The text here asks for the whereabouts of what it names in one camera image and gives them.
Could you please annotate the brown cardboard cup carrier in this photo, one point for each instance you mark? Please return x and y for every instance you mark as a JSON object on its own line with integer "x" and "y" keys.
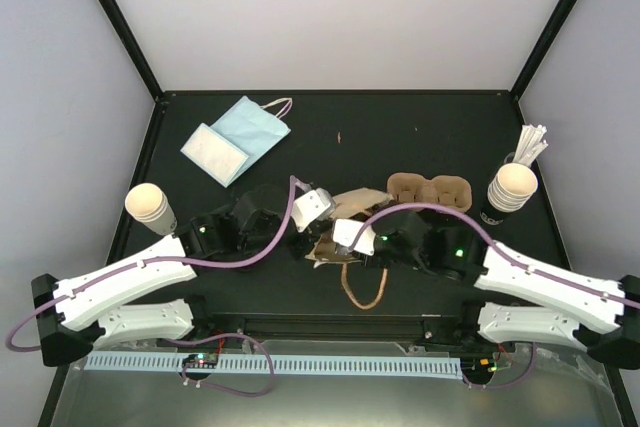
{"x": 450, "y": 191}

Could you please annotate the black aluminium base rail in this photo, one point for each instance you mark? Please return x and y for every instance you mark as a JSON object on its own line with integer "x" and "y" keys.
{"x": 448, "y": 333}

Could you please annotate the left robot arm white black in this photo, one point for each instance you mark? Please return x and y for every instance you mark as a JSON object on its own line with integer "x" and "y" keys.
{"x": 76, "y": 316}

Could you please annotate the stack of white paper cups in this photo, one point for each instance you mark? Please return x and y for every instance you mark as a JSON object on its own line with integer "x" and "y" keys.
{"x": 510, "y": 189}

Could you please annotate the beige paper bag with handles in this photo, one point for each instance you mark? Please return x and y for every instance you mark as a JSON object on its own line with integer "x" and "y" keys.
{"x": 359, "y": 204}

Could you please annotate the black frame post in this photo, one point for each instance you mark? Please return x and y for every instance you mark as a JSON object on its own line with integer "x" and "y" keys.
{"x": 552, "y": 28}
{"x": 127, "y": 38}

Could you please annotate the right controller circuit board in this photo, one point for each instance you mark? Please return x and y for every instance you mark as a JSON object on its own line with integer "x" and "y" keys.
{"x": 484, "y": 364}

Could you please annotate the left black frame post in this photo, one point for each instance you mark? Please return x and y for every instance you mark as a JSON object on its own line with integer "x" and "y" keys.
{"x": 127, "y": 38}

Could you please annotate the light blue slotted cable duct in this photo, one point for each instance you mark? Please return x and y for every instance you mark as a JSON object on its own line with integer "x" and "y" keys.
{"x": 305, "y": 365}

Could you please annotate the controller circuit board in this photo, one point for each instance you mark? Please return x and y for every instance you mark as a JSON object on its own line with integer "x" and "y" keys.
{"x": 207, "y": 361}
{"x": 484, "y": 364}

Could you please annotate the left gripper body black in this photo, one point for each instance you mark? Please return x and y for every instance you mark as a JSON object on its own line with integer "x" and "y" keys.
{"x": 313, "y": 235}

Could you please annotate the white cup stack left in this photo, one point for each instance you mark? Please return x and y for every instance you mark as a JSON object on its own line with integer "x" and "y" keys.
{"x": 148, "y": 205}

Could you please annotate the clear glass straw jar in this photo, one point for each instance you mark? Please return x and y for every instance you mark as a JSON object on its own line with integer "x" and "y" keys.
{"x": 511, "y": 158}

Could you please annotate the light blue paper bag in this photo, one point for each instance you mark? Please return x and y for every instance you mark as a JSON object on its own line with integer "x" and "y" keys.
{"x": 238, "y": 139}

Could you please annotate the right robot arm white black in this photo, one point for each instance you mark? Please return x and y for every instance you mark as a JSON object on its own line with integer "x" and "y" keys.
{"x": 597, "y": 316}

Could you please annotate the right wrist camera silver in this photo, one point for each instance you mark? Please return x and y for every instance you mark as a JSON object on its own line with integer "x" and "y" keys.
{"x": 346, "y": 234}

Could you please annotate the left controller circuit board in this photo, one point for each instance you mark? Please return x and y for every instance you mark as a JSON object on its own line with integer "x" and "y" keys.
{"x": 207, "y": 361}

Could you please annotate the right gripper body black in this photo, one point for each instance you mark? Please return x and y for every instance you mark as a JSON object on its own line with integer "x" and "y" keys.
{"x": 408, "y": 259}

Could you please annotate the right black frame post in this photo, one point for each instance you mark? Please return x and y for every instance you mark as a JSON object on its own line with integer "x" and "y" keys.
{"x": 552, "y": 28}

